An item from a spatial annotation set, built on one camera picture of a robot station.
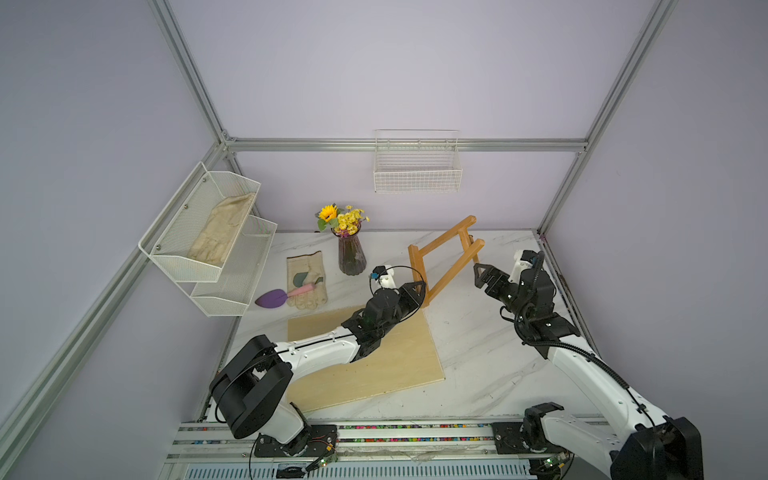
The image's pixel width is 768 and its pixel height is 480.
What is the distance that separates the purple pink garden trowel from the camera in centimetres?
101

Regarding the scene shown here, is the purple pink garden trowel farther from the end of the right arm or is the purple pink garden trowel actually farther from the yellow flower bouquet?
the end of the right arm

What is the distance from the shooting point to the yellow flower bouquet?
0.91 metres

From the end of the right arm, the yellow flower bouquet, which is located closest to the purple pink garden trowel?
the yellow flower bouquet

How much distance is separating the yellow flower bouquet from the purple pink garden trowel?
23 cm
